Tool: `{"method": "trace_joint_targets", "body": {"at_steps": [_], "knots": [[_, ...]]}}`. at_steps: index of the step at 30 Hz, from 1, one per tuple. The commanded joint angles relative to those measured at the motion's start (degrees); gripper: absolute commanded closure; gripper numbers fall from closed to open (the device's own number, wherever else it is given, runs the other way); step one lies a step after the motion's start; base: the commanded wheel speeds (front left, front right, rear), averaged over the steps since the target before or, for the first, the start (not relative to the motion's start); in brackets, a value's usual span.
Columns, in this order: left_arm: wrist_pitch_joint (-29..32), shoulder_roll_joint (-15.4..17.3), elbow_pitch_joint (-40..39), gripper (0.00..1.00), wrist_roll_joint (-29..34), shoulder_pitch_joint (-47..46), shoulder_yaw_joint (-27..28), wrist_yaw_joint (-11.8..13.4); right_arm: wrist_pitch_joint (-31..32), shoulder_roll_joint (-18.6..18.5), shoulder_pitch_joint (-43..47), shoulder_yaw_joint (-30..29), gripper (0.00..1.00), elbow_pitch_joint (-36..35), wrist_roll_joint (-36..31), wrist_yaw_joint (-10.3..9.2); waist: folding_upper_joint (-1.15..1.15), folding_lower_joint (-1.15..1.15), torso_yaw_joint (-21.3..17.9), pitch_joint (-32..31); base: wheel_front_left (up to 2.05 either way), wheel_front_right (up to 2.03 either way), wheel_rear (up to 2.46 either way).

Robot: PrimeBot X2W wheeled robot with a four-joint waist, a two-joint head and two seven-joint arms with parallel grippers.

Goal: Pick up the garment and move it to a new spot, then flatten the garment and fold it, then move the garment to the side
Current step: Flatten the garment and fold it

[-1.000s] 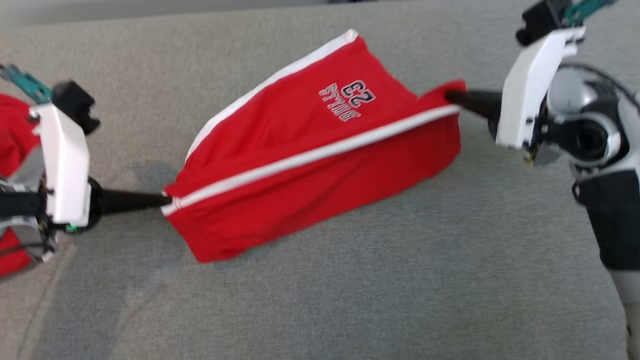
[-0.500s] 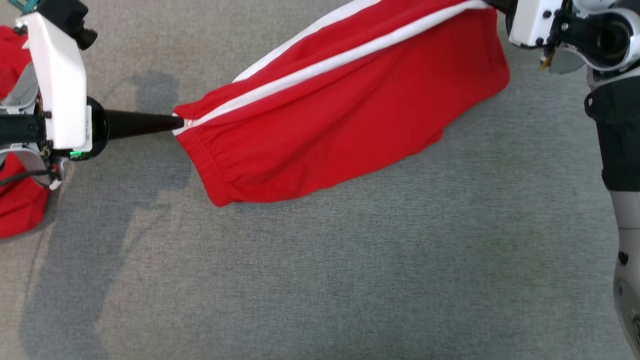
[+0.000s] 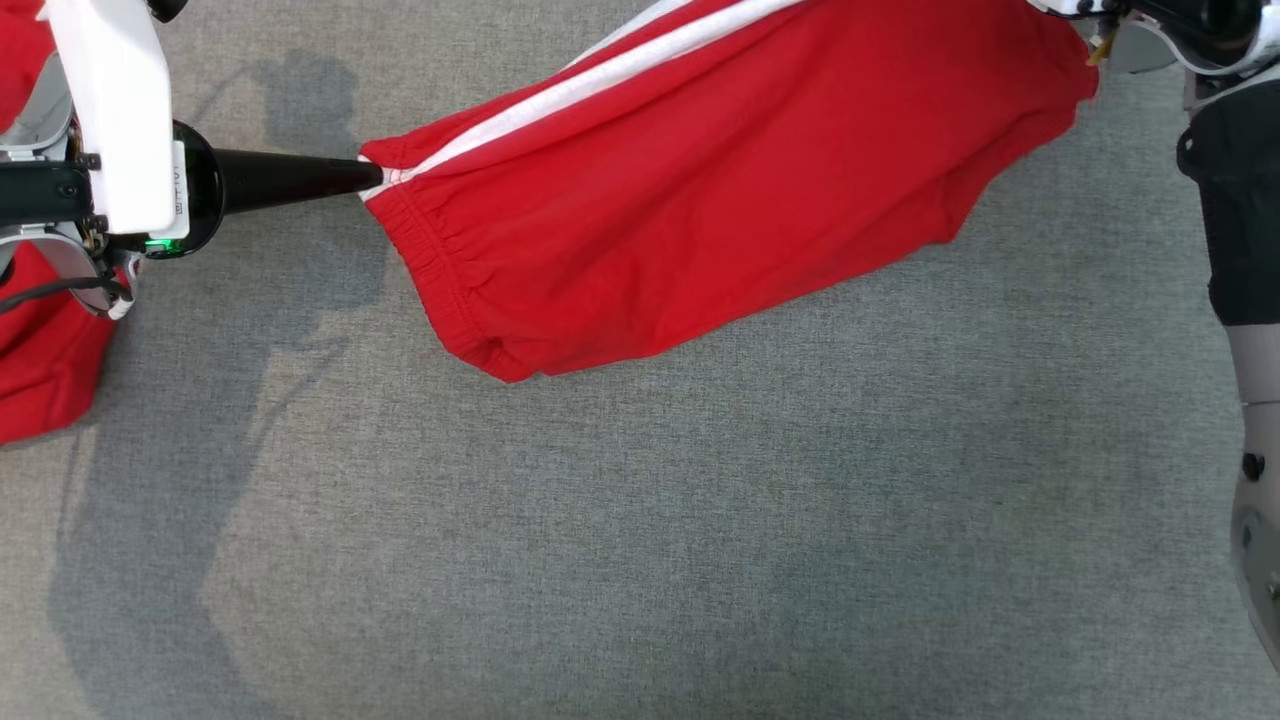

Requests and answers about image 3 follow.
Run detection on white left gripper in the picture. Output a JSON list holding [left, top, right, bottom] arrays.
[[45, 0, 386, 259]]

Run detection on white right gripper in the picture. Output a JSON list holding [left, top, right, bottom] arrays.
[[1035, 0, 1280, 77]]

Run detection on red basketball jersey white trim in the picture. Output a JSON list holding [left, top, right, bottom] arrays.
[[0, 0, 123, 447]]

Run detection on red shorts with white stripe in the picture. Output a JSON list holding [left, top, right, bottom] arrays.
[[358, 0, 1101, 384]]

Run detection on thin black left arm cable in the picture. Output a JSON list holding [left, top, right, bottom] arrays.
[[0, 275, 113, 317]]

